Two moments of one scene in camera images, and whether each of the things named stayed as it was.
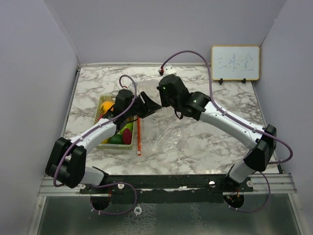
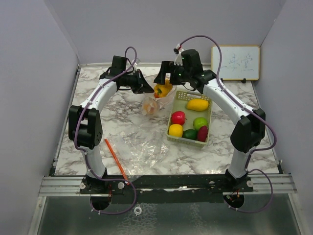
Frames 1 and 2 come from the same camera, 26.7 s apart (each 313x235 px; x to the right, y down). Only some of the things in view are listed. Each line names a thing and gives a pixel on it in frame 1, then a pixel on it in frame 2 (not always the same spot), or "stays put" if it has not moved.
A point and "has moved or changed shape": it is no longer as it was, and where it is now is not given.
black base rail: [168, 188] stays put
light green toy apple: [128, 126] to [199, 122]
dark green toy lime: [116, 139] to [190, 134]
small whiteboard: [235, 62] stays put
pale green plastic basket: [102, 100] to [190, 119]
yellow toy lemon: [105, 141] to [175, 130]
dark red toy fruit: [126, 136] to [202, 133]
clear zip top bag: [162, 132] has moved or changed shape
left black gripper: [149, 106] to [142, 85]
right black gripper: [164, 103] to [167, 67]
